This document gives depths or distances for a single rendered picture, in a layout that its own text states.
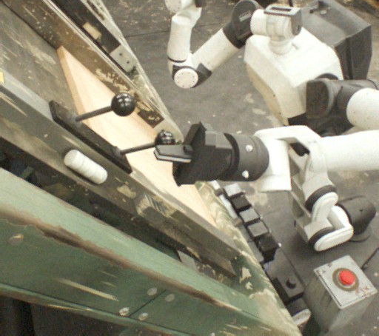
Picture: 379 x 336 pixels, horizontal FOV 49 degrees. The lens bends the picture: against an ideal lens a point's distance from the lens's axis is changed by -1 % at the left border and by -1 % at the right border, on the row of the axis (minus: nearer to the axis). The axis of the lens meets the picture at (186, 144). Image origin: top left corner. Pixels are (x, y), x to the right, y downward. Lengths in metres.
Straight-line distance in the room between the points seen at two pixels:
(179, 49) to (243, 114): 1.74
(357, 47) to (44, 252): 0.97
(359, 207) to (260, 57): 1.15
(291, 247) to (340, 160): 1.38
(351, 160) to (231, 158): 0.22
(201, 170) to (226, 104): 2.42
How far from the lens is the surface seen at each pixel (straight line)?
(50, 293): 0.55
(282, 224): 2.21
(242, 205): 1.49
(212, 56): 1.38
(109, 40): 1.79
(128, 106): 0.62
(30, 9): 1.11
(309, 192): 1.69
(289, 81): 1.11
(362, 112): 0.94
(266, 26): 1.12
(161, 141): 0.70
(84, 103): 0.94
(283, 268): 2.05
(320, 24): 1.23
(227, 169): 0.74
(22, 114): 0.65
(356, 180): 2.77
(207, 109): 3.06
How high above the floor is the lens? 1.93
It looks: 44 degrees down
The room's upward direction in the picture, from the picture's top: straight up
